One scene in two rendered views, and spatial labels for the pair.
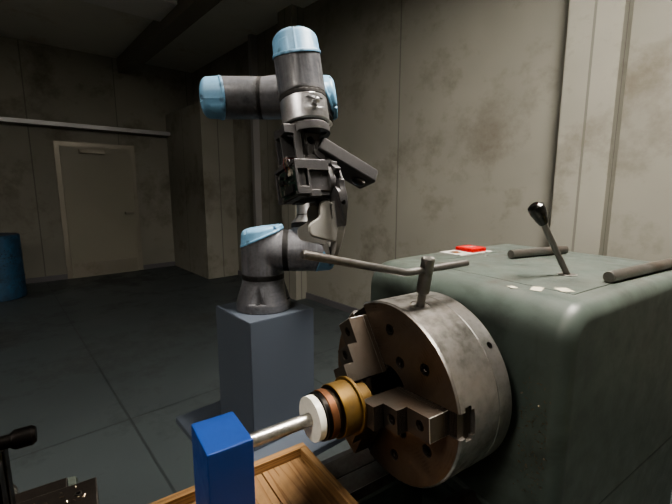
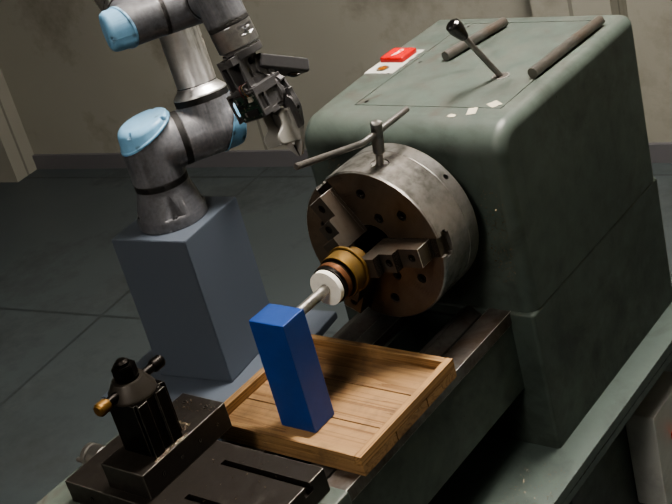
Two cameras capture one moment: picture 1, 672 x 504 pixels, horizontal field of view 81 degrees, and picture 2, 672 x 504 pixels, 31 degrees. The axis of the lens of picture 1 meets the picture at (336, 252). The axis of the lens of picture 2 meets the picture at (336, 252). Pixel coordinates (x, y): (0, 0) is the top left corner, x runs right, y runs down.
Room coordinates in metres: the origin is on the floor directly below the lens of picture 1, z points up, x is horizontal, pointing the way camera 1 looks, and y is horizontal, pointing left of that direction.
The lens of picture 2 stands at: (-1.35, 0.45, 2.10)
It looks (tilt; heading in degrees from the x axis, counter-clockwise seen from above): 26 degrees down; 347
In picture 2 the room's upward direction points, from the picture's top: 16 degrees counter-clockwise
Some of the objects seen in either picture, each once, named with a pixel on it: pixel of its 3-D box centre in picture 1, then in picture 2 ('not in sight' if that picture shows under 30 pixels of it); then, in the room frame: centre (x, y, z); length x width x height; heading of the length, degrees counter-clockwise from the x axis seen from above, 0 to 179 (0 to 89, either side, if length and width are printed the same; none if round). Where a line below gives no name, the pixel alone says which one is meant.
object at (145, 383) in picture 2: not in sight; (130, 385); (0.39, 0.43, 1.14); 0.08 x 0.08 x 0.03
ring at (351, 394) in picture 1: (341, 407); (343, 272); (0.58, -0.01, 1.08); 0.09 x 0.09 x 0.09; 34
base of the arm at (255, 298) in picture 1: (263, 289); (166, 197); (1.07, 0.20, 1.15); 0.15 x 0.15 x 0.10
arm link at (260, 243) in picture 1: (264, 248); (153, 146); (1.07, 0.20, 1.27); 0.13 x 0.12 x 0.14; 91
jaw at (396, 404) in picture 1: (414, 415); (404, 254); (0.55, -0.12, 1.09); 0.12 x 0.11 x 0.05; 34
